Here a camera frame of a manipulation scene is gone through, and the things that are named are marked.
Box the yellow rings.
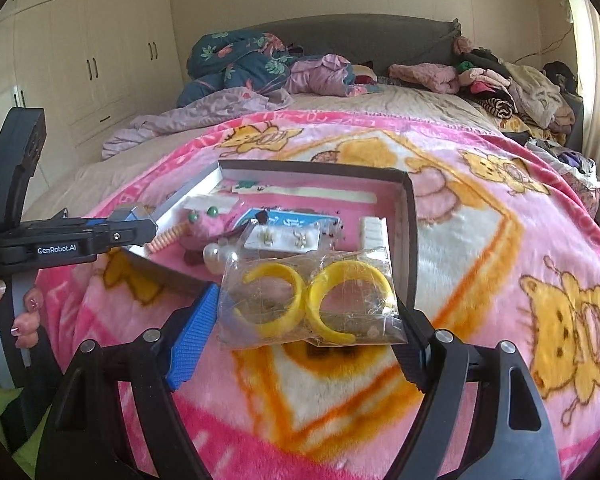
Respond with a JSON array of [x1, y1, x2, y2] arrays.
[[215, 246, 409, 352]]

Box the pink fuzzy ball hair tie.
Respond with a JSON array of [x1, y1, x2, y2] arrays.
[[179, 205, 236, 266]]

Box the pink speckled bow pearl clip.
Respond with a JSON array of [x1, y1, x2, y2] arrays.
[[202, 218, 343, 275]]

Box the dark maroon hair clip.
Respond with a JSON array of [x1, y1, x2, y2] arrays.
[[253, 209, 268, 226]]

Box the earring card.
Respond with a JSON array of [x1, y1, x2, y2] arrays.
[[242, 224, 322, 254]]

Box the left hand painted nails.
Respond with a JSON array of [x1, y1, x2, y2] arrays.
[[0, 277, 45, 373]]

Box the orange spiral hair clip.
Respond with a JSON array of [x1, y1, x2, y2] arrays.
[[144, 222, 190, 255]]

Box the white plastic hair comb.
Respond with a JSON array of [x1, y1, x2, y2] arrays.
[[358, 217, 389, 250]]

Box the pink cartoon fleece blanket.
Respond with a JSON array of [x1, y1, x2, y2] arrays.
[[34, 109, 600, 480]]

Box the shallow cardboard box tray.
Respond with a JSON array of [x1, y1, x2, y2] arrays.
[[124, 159, 417, 347]]

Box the cream wardrobe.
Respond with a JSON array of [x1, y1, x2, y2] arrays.
[[0, 0, 182, 206]]

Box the pink folded garment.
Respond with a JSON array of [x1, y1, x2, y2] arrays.
[[388, 63, 460, 94]]

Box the dark blue floral quilt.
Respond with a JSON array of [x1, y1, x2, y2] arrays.
[[176, 29, 298, 107]]

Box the pile of clothes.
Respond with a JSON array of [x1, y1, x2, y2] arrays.
[[453, 36, 584, 148]]

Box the lilac crumpled blanket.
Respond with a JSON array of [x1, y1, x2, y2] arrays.
[[102, 54, 377, 159]]

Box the grey bed headboard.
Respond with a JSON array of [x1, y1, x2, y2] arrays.
[[251, 14, 462, 75]]

